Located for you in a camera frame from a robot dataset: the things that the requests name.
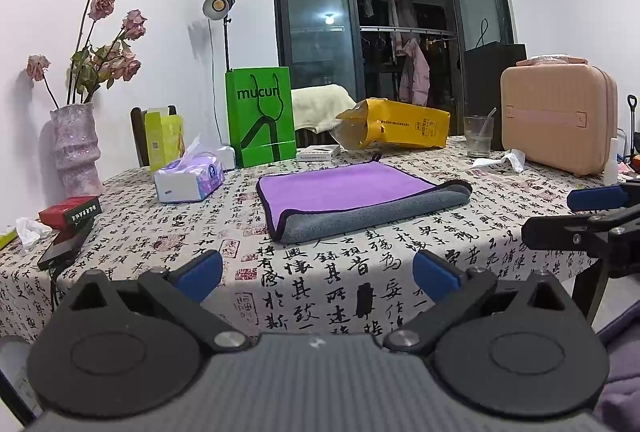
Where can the red cigarette box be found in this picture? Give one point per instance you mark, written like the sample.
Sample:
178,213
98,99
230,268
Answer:
70,212

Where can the tissue pack purple white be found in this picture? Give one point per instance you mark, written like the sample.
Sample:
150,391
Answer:
190,178

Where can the cream cloth on chair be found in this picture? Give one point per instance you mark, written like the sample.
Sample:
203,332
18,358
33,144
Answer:
316,108

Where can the yellow-green carton box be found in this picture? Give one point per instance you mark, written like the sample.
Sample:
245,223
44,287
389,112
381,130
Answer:
164,138

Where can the glass cup with straw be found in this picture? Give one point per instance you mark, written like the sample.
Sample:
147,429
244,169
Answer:
479,131

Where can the small white flat box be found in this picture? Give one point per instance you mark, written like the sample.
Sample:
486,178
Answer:
316,153

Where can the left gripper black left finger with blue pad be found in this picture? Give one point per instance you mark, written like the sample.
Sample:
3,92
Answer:
116,349

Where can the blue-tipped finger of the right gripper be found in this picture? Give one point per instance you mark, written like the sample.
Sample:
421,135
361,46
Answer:
621,195

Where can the pink hard suitcase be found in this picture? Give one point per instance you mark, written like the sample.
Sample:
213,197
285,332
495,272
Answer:
560,112

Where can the dark wooden chair back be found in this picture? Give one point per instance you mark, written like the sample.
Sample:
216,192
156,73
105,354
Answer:
137,125

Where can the pink hanging jacket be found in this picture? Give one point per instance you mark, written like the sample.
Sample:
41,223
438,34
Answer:
415,81

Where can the crumpled white wrapper right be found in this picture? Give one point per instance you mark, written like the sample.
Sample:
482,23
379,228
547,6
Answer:
514,160

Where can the yellow paper bag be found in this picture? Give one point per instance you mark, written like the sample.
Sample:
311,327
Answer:
381,122

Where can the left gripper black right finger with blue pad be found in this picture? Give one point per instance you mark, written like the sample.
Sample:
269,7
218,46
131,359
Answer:
511,349

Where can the black phone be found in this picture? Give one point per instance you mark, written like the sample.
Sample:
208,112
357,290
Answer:
66,245

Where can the black framed sliding window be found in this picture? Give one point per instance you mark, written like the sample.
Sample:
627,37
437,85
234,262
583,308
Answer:
358,44

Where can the green mucun paper bag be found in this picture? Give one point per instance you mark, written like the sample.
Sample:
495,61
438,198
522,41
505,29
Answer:
260,115

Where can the calligraphy print tablecloth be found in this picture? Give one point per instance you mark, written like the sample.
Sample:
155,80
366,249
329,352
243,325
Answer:
351,282

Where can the purple and grey towel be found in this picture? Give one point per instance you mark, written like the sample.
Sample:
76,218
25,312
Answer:
311,205

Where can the white box behind tissues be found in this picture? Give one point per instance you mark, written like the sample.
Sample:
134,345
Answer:
226,156

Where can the pink textured vase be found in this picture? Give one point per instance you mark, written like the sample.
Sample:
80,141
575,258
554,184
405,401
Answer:
76,149

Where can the black cabinet box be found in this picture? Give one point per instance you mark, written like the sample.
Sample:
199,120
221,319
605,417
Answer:
483,67

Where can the crumpled white tissue left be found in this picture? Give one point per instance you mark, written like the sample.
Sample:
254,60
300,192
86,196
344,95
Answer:
31,232

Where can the white small bottle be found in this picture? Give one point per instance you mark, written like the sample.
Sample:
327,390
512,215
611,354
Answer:
610,171

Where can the dried pink roses bouquet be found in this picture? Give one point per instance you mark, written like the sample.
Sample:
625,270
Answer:
93,67

